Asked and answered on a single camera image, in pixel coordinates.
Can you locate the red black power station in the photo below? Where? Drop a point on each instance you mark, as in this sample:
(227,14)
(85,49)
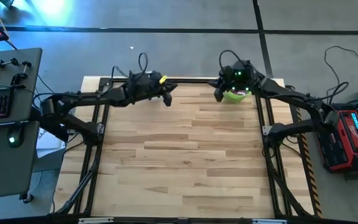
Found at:
(346,146)

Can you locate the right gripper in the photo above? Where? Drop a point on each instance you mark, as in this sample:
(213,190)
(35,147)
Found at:
(238,76)

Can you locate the white box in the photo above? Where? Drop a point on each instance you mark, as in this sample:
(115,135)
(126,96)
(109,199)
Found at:
(47,146)

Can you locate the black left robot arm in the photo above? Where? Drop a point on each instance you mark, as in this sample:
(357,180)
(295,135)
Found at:
(73,99)

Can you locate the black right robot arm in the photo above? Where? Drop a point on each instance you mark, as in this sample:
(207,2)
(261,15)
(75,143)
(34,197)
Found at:
(291,93)

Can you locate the purple Skittles candy pack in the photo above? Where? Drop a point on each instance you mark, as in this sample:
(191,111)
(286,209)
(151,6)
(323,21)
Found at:
(239,92)

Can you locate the left wrist camera yellow tag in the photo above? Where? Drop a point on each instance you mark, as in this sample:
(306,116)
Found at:
(163,79)

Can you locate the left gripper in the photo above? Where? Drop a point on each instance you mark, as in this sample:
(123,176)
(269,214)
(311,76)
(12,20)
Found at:
(154,90)

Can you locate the silver frame hinge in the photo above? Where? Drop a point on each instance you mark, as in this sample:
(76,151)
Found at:
(269,221)
(95,220)

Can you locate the silver frame bracket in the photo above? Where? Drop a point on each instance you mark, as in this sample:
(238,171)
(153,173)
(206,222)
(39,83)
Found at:
(266,130)

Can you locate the black desk caster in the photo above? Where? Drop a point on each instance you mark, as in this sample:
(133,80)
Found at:
(27,198)

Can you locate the black computer mouse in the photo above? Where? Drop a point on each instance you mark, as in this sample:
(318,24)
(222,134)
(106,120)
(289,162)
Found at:
(15,137)

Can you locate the green plastic halloween bucket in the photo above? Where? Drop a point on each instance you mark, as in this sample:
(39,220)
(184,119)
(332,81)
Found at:
(236,98)

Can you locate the yellow black hazard strip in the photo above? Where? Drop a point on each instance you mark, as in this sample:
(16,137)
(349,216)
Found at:
(312,177)

